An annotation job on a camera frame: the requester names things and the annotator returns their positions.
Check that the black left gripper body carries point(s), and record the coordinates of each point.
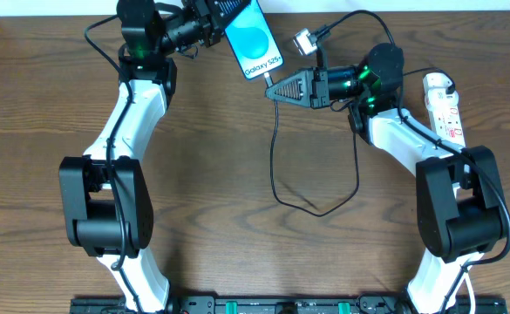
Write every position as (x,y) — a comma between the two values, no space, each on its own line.
(211,23)

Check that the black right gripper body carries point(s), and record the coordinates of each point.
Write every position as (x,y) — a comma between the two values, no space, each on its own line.
(319,87)

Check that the blue Galaxy smartphone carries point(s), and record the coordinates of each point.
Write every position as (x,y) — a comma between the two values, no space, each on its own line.
(253,43)

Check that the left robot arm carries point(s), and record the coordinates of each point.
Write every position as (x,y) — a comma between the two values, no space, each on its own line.
(107,207)

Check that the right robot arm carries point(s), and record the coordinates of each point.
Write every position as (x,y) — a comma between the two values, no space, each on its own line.
(461,209)

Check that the white charger plug adapter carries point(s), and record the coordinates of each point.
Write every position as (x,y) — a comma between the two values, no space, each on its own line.
(437,85)

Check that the white power strip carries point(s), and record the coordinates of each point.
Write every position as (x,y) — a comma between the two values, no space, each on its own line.
(444,116)

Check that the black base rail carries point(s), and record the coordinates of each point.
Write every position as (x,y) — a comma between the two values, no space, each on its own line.
(367,303)

